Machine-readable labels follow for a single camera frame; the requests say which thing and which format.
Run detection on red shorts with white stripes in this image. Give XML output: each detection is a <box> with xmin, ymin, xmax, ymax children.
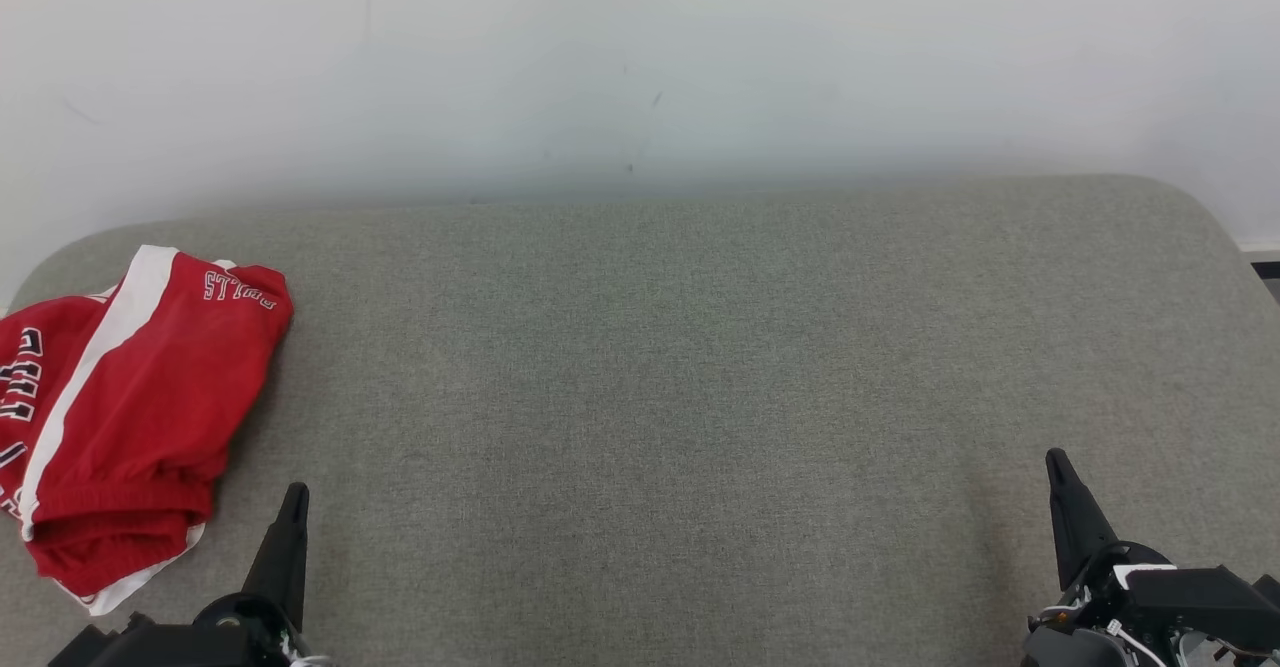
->
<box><xmin>18</xmin><ymin>245</ymin><xmax>295</xmax><ymax>616</ymax></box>

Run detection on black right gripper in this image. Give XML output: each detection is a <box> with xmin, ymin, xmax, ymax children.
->
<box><xmin>1020</xmin><ymin>447</ymin><xmax>1201</xmax><ymax>667</ymax></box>

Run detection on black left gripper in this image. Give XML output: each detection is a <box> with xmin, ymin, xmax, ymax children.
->
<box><xmin>195</xmin><ymin>482</ymin><xmax>312</xmax><ymax>667</ymax></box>

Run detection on dark baseboard strip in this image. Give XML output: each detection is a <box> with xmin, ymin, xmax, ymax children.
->
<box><xmin>1240</xmin><ymin>240</ymin><xmax>1280</xmax><ymax>303</ymax></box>

